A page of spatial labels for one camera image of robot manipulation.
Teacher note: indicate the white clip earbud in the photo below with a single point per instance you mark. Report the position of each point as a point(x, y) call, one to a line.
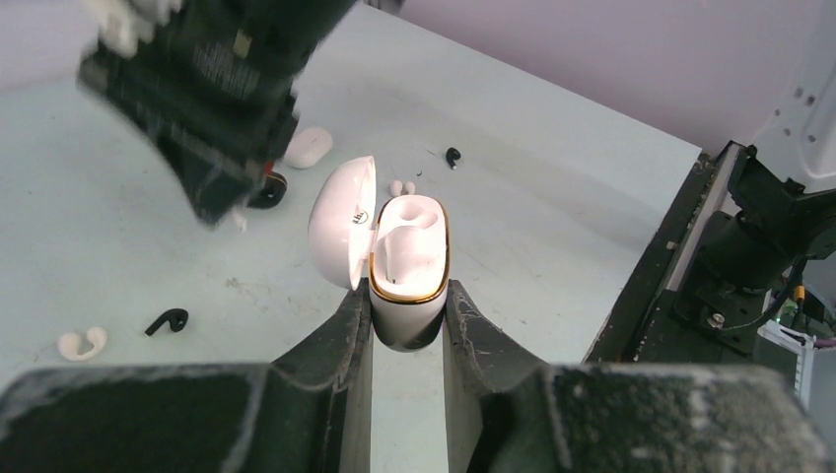
point(399, 188)
point(75, 348)

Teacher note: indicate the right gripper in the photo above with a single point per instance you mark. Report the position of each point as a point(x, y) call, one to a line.
point(214, 91)

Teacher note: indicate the black earbud left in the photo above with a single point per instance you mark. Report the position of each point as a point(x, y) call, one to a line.
point(174, 318)

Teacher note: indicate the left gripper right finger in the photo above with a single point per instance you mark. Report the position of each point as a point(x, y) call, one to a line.
point(509, 411)

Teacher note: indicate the white clip earbud right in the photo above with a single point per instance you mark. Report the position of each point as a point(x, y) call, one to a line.
point(399, 188)

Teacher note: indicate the white clip earbud left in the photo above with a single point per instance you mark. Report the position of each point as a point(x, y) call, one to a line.
point(75, 348)

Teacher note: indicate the white gold-trimmed charging case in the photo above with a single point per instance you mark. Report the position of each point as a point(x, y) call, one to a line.
point(345, 226)

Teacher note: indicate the white stem earbud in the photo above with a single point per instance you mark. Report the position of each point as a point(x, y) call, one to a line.
point(406, 256)

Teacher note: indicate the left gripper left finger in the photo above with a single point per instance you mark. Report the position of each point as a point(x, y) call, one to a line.
point(307, 411)

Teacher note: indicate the black charging case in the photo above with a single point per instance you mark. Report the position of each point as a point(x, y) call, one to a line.
point(270, 194)

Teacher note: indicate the black earbud right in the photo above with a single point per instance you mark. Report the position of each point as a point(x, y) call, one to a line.
point(452, 156)

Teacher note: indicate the black earbud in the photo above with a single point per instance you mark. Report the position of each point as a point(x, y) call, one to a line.
point(174, 318)
point(452, 156)

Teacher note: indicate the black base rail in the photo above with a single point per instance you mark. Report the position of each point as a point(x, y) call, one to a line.
point(660, 281)

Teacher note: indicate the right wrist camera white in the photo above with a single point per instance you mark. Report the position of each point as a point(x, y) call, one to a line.
point(123, 25)

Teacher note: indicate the white oval charging case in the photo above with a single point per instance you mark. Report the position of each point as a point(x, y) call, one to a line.
point(308, 147)

